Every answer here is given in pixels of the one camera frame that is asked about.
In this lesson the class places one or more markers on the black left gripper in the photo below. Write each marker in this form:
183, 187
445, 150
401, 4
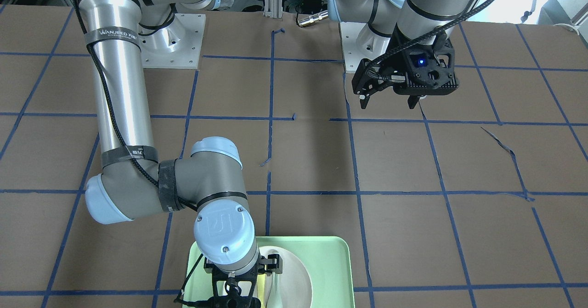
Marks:
400, 56

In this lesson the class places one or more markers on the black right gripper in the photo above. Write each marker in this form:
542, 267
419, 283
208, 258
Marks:
269, 263

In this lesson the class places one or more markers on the white round plate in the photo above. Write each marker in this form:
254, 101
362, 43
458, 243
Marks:
295, 283

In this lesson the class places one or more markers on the yellow plastic fork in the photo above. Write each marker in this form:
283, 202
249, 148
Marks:
260, 287

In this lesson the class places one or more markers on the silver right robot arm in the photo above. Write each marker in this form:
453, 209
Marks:
135, 184

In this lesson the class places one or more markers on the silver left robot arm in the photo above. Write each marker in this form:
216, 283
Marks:
406, 45

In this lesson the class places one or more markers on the green plastic spoon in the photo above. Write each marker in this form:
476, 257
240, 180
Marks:
273, 290

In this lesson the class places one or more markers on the brass metal cylinder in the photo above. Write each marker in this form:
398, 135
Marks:
312, 19

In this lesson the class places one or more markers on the black power adapter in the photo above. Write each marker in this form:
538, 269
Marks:
311, 6

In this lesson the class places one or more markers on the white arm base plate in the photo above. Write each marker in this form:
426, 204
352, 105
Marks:
349, 32
176, 46

